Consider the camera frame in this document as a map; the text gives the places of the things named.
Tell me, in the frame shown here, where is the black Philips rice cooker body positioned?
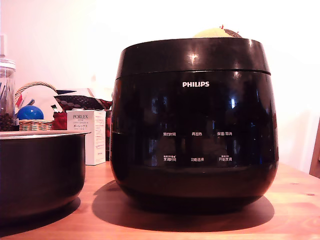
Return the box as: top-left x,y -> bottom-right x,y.
109,70 -> 280,214

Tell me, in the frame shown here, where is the black rice cooker lid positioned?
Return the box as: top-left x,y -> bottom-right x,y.
115,37 -> 272,79

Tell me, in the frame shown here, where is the dark box with red pattern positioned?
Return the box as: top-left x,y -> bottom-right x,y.
104,108 -> 113,162

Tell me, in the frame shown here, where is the white Porlex box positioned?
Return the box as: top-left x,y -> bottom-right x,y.
65,109 -> 107,166

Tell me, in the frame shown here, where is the dark red patterned cloth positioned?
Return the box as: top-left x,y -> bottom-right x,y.
53,88 -> 113,111

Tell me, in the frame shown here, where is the red pouch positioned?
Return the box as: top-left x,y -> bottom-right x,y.
51,111 -> 68,131

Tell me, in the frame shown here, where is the pale yellow domed hat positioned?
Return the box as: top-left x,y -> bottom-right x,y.
192,27 -> 235,39

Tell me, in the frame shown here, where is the small wicker basket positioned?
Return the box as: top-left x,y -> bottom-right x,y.
18,119 -> 54,132

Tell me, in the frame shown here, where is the blue ball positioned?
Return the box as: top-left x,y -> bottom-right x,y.
16,105 -> 45,121

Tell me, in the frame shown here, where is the black inner cooking pot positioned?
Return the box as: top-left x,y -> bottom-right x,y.
0,130 -> 92,222

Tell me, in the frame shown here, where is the clear glass jar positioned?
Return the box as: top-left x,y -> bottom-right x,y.
0,58 -> 17,132

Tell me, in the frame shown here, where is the large wicker basket with handle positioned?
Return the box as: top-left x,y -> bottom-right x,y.
14,80 -> 66,126

